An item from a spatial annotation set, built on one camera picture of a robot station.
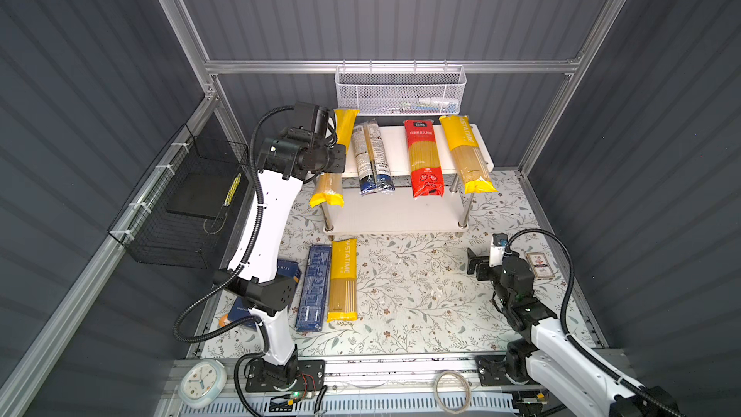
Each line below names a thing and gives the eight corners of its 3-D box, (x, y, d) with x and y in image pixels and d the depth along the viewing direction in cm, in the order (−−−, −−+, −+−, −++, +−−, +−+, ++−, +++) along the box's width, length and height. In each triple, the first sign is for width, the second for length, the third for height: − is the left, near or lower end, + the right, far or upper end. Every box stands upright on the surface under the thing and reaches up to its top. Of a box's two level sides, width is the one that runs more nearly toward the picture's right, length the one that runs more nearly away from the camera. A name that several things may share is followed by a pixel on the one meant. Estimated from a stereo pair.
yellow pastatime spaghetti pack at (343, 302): (328, 321, 84) (326, 318, 82) (332, 244, 101) (331, 240, 99) (358, 319, 85) (357, 316, 83) (357, 243, 101) (356, 239, 99)
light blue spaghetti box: (297, 331, 83) (294, 327, 80) (310, 250, 100) (308, 244, 97) (324, 331, 83) (322, 327, 80) (333, 250, 100) (332, 244, 97)
